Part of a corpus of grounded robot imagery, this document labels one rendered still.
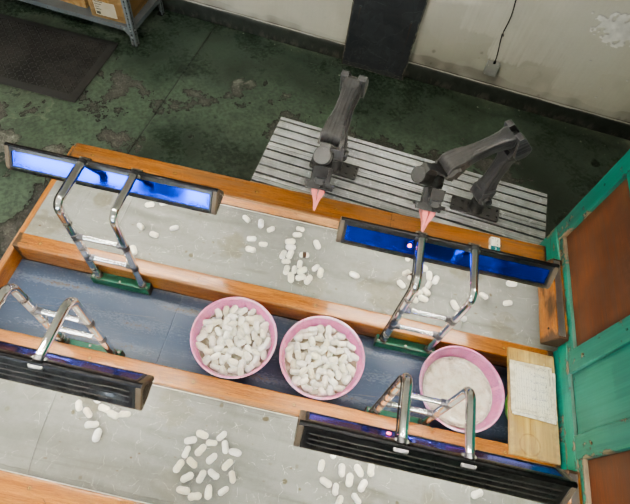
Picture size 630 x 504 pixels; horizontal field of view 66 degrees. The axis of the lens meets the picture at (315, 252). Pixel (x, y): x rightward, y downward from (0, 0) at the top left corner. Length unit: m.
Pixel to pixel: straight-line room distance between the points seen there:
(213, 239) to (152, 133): 1.49
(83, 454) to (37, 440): 0.13
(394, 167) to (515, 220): 0.54
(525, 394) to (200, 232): 1.19
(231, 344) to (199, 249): 0.37
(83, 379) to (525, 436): 1.21
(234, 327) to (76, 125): 2.02
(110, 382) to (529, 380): 1.21
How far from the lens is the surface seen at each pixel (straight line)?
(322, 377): 1.55
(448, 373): 1.64
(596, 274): 1.69
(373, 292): 1.67
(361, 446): 1.14
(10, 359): 1.28
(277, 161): 2.04
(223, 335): 1.57
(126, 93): 3.40
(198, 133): 3.09
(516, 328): 1.79
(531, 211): 2.20
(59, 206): 1.45
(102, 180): 1.51
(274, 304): 1.58
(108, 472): 1.53
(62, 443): 1.58
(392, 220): 1.81
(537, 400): 1.69
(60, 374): 1.23
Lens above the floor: 2.20
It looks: 59 degrees down
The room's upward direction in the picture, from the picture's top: 11 degrees clockwise
